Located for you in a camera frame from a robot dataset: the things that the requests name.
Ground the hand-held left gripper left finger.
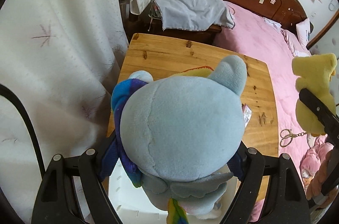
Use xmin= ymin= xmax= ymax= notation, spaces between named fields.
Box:
xmin=32 ymin=131 xmax=123 ymax=224

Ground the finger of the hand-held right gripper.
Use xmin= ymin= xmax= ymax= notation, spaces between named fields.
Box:
xmin=307 ymin=145 xmax=339 ymax=211
xmin=299 ymin=88 xmax=339 ymax=140

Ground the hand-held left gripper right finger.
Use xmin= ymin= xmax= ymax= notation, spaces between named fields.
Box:
xmin=222 ymin=145 xmax=311 ymax=224

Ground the yellow plush toy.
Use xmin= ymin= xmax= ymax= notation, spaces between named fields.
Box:
xmin=279 ymin=53 xmax=338 ymax=148

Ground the white plastic bin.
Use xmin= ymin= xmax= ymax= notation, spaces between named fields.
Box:
xmin=108 ymin=164 xmax=239 ymax=224

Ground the blue plush pony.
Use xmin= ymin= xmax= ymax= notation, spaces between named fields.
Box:
xmin=111 ymin=54 xmax=252 ymax=224

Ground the pink plush doll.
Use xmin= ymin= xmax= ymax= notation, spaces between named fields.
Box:
xmin=299 ymin=138 xmax=339 ymax=200

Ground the pink ruffled pillow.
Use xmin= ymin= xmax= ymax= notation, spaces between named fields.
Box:
xmin=281 ymin=27 xmax=311 ymax=57

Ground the pink bed blanket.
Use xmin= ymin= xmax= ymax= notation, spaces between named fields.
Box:
xmin=213 ymin=0 xmax=339 ymax=222

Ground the white printed pillow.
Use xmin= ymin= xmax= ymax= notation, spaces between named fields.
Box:
xmin=295 ymin=18 xmax=312 ymax=45

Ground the white folded cloth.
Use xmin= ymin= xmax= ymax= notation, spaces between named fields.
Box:
xmin=263 ymin=17 xmax=283 ymax=29

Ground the dark wooden nightstand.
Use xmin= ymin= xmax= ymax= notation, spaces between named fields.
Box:
xmin=124 ymin=12 xmax=222 ymax=45

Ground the white patterned curtain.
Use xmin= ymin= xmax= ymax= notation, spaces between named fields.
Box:
xmin=0 ymin=0 xmax=131 ymax=224

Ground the grey cloth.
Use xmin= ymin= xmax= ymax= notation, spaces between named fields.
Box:
xmin=153 ymin=0 xmax=236 ymax=32

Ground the black cable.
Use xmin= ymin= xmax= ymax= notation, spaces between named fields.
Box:
xmin=0 ymin=83 xmax=46 ymax=183

